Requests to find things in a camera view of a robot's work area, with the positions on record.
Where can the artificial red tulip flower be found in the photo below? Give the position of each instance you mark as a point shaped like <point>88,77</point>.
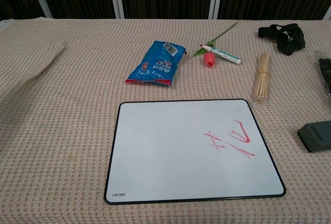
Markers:
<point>209,59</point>

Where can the white marker pen red tip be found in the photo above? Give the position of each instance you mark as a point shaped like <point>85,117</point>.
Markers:
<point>225,55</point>

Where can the black gloves in plastic bag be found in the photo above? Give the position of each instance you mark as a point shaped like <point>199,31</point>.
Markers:
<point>326,71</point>

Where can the crumpled black cloth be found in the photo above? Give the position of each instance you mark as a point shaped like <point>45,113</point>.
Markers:
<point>287,43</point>

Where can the beige woven tablecloth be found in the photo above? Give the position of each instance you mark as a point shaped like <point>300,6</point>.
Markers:
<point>64,131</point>

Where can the bundle of wooden sticks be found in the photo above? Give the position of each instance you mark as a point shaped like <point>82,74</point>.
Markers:
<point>262,79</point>

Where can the blue snack packet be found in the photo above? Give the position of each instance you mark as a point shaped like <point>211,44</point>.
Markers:
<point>155,66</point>

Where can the white board with black frame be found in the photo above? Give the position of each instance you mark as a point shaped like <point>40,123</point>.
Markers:
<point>168,151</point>

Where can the grey board eraser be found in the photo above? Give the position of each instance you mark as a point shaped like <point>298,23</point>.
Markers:
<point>316,136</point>

